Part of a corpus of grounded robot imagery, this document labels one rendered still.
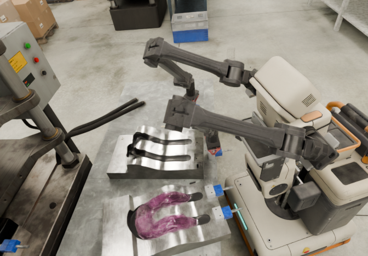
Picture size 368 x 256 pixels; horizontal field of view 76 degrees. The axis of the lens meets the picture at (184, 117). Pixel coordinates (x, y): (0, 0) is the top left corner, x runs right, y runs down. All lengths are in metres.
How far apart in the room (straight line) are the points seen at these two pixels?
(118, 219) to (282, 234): 1.05
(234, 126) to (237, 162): 1.60
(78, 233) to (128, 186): 0.30
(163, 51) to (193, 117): 0.41
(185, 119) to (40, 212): 1.01
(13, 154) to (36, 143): 0.11
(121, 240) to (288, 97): 0.81
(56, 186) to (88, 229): 0.36
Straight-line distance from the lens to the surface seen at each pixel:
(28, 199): 1.53
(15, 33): 1.43
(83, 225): 1.28
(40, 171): 1.61
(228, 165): 2.25
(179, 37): 4.20
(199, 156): 1.24
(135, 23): 5.01
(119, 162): 1.32
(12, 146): 1.44
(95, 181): 1.37
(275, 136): 0.77
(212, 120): 0.66
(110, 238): 1.07
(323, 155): 0.89
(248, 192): 1.81
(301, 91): 0.85
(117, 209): 1.12
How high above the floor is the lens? 1.86
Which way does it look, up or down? 44 degrees down
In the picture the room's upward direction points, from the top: 8 degrees counter-clockwise
